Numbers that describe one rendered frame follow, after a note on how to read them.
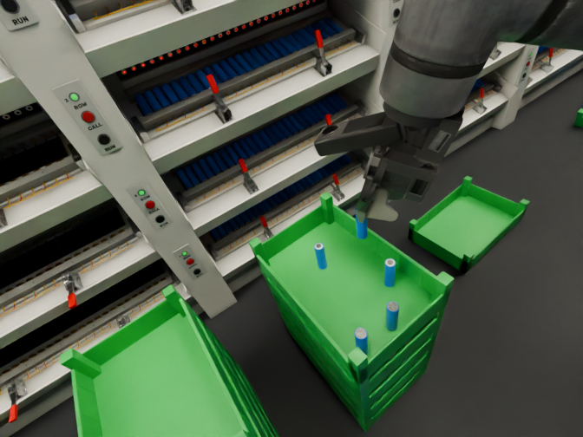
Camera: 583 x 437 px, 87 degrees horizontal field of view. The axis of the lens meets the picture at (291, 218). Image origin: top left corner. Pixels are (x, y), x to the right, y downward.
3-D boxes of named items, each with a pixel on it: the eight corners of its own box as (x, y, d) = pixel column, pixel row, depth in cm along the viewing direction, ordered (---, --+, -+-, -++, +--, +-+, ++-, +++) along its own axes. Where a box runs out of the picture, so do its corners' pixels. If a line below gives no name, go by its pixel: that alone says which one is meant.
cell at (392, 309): (393, 314, 45) (391, 333, 50) (402, 307, 46) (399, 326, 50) (383, 305, 47) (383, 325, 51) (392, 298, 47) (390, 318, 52)
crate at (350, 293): (447, 304, 52) (455, 277, 46) (358, 387, 46) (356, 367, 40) (330, 217, 72) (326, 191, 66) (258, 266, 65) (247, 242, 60)
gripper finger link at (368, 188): (363, 219, 44) (381, 171, 38) (353, 215, 44) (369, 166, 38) (371, 199, 47) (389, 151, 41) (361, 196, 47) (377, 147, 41)
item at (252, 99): (376, 69, 81) (392, 15, 69) (159, 175, 65) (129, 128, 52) (329, 29, 88) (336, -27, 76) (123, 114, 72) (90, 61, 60)
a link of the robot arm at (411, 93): (380, 64, 29) (400, 29, 35) (367, 111, 33) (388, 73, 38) (480, 88, 27) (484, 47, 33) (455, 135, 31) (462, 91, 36)
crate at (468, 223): (465, 274, 89) (470, 257, 84) (407, 238, 103) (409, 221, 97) (521, 219, 99) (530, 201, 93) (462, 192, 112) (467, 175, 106)
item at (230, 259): (376, 186, 109) (388, 162, 97) (225, 281, 93) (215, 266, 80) (340, 148, 116) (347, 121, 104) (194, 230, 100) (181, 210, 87)
